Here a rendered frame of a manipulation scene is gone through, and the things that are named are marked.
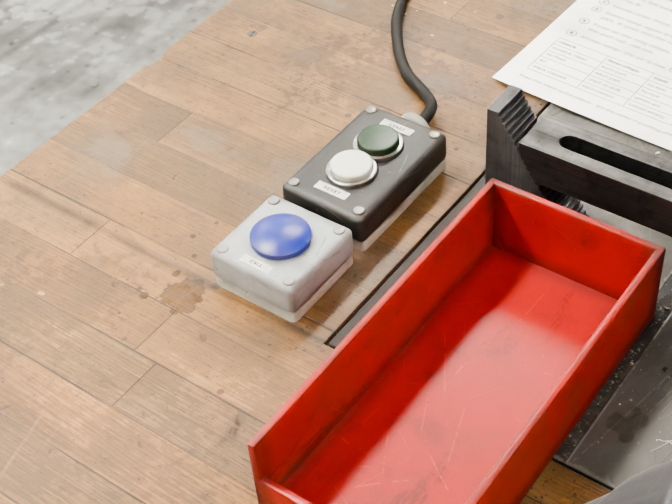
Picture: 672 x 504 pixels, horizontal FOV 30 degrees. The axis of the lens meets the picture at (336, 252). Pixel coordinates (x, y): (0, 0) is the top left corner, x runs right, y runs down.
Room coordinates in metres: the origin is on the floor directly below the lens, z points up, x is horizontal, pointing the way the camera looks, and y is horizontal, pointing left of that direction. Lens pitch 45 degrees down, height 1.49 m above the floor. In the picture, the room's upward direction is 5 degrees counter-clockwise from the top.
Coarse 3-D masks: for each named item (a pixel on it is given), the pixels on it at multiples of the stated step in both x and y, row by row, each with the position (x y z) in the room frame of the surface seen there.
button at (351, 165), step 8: (344, 152) 0.66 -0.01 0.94; (352, 152) 0.66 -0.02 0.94; (360, 152) 0.66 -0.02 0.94; (336, 160) 0.65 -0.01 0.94; (344, 160) 0.65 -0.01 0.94; (352, 160) 0.65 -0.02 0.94; (360, 160) 0.65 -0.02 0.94; (368, 160) 0.65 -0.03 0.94; (336, 168) 0.64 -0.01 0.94; (344, 168) 0.64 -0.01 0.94; (352, 168) 0.64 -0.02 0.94; (360, 168) 0.64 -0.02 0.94; (368, 168) 0.64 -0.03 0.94; (336, 176) 0.64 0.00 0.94; (344, 176) 0.63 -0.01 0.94; (352, 176) 0.63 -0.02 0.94; (360, 176) 0.63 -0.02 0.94; (368, 176) 0.64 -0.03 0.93
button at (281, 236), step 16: (256, 224) 0.60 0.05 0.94; (272, 224) 0.59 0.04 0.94; (288, 224) 0.59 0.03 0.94; (304, 224) 0.59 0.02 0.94; (256, 240) 0.58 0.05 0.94; (272, 240) 0.58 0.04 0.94; (288, 240) 0.58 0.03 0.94; (304, 240) 0.58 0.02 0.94; (272, 256) 0.57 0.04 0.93; (288, 256) 0.57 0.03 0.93
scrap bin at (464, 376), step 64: (512, 192) 0.58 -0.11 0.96; (448, 256) 0.55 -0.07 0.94; (512, 256) 0.58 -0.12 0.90; (576, 256) 0.55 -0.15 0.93; (640, 256) 0.52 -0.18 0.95; (384, 320) 0.49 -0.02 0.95; (448, 320) 0.53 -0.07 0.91; (512, 320) 0.52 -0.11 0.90; (576, 320) 0.52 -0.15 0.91; (640, 320) 0.50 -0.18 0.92; (320, 384) 0.44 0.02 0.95; (384, 384) 0.48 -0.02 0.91; (448, 384) 0.47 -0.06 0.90; (512, 384) 0.47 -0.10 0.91; (576, 384) 0.43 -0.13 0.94; (256, 448) 0.40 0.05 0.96; (320, 448) 0.44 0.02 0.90; (384, 448) 0.43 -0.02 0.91; (448, 448) 0.43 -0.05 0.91; (512, 448) 0.38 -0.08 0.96
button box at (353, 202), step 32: (352, 128) 0.69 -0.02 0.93; (416, 128) 0.69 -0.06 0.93; (320, 160) 0.66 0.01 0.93; (384, 160) 0.65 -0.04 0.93; (416, 160) 0.65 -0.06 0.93; (288, 192) 0.64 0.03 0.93; (320, 192) 0.63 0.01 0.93; (352, 192) 0.63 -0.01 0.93; (384, 192) 0.62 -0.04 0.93; (416, 192) 0.65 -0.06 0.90; (352, 224) 0.60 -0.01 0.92; (384, 224) 0.62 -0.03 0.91
